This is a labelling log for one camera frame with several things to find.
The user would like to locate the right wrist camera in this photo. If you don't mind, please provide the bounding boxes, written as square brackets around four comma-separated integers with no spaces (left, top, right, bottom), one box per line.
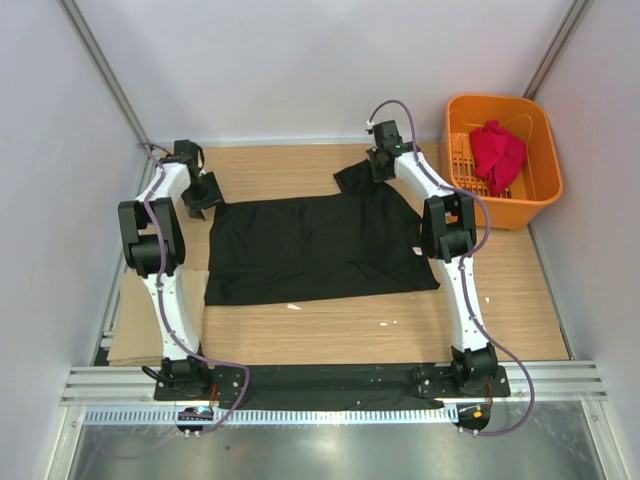
[372,120,404,150]

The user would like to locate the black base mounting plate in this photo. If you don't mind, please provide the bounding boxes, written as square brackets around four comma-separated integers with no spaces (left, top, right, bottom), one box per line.
[141,362,511,410]

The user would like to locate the left aluminium corner post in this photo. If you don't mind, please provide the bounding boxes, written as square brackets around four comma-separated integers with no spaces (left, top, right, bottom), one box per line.
[58,0,149,143]

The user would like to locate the brown cardboard sheet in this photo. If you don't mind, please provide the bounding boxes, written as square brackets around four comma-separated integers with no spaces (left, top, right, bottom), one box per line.
[107,270,209,367]

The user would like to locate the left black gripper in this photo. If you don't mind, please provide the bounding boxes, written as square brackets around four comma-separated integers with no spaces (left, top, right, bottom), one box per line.
[182,172,224,221]

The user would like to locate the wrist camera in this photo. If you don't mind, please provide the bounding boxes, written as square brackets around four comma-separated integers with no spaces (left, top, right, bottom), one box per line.
[372,120,404,150]
[173,139,205,168]

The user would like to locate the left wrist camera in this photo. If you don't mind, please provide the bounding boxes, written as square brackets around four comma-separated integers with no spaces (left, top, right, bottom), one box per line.
[173,139,205,168]

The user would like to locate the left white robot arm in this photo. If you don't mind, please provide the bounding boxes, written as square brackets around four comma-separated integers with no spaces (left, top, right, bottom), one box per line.
[118,139,224,401]

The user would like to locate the aluminium front frame rail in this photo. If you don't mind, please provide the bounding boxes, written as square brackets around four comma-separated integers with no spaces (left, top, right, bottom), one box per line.
[60,360,608,406]

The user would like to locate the white slotted cable duct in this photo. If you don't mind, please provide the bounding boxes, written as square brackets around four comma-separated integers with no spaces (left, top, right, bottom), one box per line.
[83,405,458,427]

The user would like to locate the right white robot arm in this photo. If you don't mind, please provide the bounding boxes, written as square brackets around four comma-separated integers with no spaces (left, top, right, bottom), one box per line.
[367,120,498,396]

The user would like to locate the right aluminium corner post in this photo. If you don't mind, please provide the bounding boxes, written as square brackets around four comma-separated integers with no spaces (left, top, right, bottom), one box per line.
[522,0,594,101]

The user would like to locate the orange plastic basket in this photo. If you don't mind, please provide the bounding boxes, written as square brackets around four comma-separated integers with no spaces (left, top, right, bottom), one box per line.
[440,94,563,230]

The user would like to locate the red t shirt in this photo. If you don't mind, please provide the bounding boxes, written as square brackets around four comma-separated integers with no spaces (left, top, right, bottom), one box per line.
[469,120,528,197]

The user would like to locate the aluminium corner post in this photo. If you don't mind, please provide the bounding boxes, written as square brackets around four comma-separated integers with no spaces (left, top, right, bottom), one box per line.
[522,0,594,101]
[58,0,149,143]

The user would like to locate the black t shirt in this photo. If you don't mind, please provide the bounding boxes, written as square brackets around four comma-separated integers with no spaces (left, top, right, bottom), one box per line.
[204,161,439,306]

